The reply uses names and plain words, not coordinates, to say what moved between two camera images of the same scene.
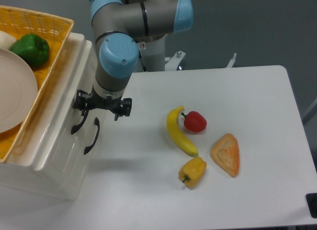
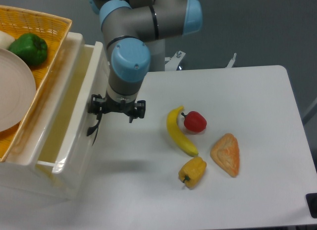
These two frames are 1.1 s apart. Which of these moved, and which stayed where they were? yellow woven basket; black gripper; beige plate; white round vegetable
Moved: black gripper
Stayed: white round vegetable; beige plate; yellow woven basket
